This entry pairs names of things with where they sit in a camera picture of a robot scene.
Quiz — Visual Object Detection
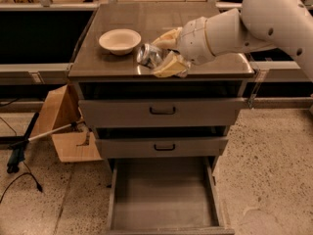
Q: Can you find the grey drawer cabinet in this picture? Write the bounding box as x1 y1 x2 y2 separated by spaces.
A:
69 3 254 161

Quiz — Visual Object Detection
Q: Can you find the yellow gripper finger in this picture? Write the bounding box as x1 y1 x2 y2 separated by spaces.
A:
153 27 182 49
153 51 191 78

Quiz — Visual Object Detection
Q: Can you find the bottom grey open drawer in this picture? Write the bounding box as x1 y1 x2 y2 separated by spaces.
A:
107 157 235 235

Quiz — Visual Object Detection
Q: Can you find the black floor cable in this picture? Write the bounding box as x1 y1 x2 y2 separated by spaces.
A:
0 160 44 205

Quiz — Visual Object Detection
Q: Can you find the white grabber stick tool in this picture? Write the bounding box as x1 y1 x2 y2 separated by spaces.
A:
7 120 80 173

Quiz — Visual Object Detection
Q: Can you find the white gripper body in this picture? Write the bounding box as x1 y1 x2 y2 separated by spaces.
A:
177 17 214 66

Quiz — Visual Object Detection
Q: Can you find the top grey drawer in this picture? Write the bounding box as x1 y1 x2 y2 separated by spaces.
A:
79 98 246 128

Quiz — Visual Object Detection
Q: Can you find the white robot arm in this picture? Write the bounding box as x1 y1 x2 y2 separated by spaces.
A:
154 0 313 79

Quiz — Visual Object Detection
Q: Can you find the white bowl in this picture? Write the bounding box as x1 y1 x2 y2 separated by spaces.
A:
99 28 141 56

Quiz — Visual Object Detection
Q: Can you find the middle grey drawer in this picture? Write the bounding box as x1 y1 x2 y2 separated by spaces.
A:
96 137 228 159

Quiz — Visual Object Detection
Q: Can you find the brown cardboard box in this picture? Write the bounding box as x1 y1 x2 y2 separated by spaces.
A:
30 85 101 163

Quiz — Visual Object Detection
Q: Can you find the silver redbull can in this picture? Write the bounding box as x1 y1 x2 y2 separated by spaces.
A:
136 43 168 69

